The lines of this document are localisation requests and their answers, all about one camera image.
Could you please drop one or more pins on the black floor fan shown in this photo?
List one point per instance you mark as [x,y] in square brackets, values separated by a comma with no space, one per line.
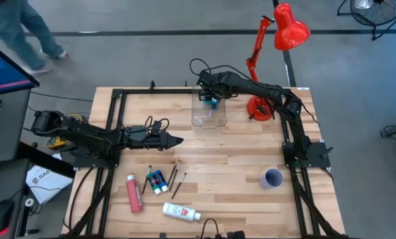
[376,13]

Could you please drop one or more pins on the small blue paint bottle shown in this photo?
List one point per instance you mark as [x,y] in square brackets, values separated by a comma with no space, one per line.
[161,181]
[214,105]

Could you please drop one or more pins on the purple plastic cup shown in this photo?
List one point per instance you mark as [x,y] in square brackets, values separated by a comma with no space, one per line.
[271,179]

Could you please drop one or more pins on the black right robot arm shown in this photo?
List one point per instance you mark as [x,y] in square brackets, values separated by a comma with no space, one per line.
[267,89]

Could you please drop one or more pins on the white tape roll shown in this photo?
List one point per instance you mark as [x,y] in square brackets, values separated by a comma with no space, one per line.
[29,202]

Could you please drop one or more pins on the black computer mouse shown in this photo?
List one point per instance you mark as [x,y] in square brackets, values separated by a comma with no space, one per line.
[0,215]

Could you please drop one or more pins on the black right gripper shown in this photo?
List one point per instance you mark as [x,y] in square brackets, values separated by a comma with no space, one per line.
[204,94]

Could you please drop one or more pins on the person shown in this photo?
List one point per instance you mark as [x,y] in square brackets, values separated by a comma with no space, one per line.
[15,26]

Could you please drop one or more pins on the red desk lamp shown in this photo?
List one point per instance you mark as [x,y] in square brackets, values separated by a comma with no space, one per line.
[289,30]

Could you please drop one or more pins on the blue-screen computer monitor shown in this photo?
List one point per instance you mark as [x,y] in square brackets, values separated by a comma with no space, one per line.
[2,71]

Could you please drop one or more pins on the white paint bottle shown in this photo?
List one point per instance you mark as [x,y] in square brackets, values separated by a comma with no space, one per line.
[179,210]

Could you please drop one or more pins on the red paint bottle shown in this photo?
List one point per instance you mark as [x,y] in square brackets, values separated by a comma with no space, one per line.
[134,196]

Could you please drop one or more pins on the black table clamp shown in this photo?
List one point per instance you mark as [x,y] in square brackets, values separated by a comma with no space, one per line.
[186,83]
[152,85]

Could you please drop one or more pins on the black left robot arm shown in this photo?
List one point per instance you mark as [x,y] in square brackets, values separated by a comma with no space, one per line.
[85,136]

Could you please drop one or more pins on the clear plastic container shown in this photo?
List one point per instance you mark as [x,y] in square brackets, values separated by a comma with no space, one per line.
[207,119]

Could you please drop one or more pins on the black metal rig frame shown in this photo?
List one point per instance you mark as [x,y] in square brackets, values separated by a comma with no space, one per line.
[141,91]

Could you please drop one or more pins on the grey desk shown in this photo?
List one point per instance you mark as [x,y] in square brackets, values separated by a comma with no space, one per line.
[5,132]

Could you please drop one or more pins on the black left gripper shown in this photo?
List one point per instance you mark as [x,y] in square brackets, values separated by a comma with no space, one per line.
[148,139]

